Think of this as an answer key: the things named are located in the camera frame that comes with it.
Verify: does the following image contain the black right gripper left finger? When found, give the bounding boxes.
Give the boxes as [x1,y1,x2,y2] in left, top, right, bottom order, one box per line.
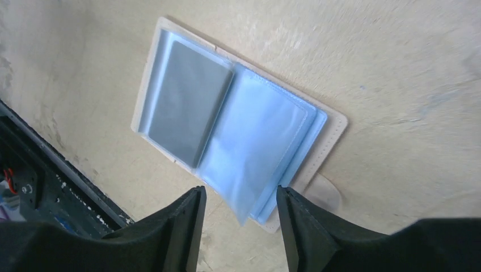
[1,186,206,271]

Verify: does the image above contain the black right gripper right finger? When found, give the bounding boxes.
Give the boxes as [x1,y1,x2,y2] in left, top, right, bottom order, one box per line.
[276,186,480,271]

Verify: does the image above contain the beige card holder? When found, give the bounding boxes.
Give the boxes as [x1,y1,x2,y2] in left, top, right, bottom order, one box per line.
[131,17,348,233]

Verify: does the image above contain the grey credit card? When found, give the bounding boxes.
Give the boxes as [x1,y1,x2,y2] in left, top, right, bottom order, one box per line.
[148,41,233,168]

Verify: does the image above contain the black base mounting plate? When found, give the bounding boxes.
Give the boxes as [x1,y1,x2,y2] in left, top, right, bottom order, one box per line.
[1,102,135,239]

